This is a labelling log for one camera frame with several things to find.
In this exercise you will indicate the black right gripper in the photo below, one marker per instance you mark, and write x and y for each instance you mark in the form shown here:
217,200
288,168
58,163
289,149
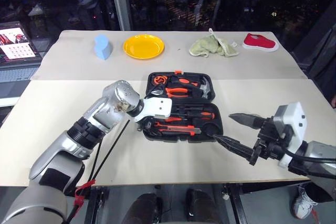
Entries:
269,142

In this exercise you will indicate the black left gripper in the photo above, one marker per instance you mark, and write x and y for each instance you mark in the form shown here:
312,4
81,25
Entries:
145,125

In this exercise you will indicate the black orange utility knife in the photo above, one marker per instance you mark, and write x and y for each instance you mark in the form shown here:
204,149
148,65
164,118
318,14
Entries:
178,129

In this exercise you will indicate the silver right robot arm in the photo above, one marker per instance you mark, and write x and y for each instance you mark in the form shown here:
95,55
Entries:
321,148

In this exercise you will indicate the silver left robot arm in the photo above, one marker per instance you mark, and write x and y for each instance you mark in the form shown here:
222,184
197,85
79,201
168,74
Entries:
105,111

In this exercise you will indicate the black tool case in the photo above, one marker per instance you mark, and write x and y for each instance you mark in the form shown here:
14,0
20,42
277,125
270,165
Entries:
210,129

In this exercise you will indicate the orange black tape measure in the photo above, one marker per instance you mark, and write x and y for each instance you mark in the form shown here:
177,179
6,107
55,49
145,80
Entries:
159,80

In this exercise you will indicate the yellow plate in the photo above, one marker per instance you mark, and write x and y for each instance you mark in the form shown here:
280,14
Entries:
144,47

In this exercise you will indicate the dark rounded shape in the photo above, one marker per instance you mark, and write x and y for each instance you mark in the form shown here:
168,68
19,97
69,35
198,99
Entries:
145,208
204,205

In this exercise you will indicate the blue foam sponge block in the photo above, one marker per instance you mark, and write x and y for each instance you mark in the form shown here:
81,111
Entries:
102,47

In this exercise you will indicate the green cloth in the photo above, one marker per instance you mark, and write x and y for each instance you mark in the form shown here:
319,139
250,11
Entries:
212,47

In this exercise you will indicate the white sneaker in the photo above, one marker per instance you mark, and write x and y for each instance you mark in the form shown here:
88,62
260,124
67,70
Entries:
303,203

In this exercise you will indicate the red shoe white sole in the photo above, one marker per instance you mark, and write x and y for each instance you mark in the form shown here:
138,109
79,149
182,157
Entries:
258,41

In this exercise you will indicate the open laptop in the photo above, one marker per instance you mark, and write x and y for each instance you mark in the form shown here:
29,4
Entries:
15,48

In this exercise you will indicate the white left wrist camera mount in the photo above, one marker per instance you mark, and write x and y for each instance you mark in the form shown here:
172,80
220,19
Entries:
157,107

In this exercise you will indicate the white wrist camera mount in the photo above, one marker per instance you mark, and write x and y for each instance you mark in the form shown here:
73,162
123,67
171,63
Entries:
294,119
157,107

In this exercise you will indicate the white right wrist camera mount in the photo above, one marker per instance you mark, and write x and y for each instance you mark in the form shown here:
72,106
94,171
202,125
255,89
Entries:
294,119

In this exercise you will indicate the grey window frame post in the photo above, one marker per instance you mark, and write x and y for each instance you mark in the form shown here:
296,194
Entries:
122,1

